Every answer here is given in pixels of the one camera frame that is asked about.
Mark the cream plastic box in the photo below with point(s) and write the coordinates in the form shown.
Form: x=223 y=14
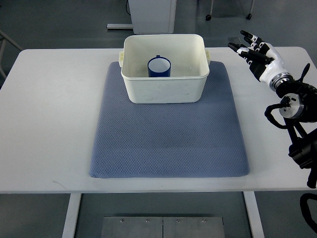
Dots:
x=189 y=68

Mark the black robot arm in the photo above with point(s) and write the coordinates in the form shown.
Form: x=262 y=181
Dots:
x=298 y=104

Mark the left white table leg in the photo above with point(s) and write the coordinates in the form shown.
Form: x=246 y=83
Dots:
x=71 y=215

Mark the left chair caster leg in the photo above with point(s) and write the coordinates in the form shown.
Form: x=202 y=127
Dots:
x=209 y=15

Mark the grey frame at left edge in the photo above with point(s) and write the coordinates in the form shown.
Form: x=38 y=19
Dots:
x=6 y=42

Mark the right chair caster leg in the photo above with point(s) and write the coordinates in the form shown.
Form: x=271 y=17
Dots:
x=249 y=16

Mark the chair caster leg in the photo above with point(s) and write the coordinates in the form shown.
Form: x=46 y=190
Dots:
x=209 y=15
x=249 y=16

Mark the grey floor socket plate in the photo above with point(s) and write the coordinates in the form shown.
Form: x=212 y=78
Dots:
x=234 y=40

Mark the right white table leg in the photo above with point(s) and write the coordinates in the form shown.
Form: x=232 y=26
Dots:
x=253 y=214

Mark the white cabinet base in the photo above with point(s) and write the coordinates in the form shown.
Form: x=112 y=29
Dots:
x=149 y=17

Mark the blue mug white inside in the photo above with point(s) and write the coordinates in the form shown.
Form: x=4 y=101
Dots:
x=159 y=67

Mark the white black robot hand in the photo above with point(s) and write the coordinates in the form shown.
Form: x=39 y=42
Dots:
x=264 y=62

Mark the metal floor plate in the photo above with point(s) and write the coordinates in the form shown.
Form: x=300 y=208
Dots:
x=163 y=227

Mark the white table leg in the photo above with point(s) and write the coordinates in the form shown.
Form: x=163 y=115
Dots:
x=253 y=214
x=71 y=215

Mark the blue-grey textured mat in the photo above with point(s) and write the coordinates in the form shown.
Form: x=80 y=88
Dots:
x=189 y=140

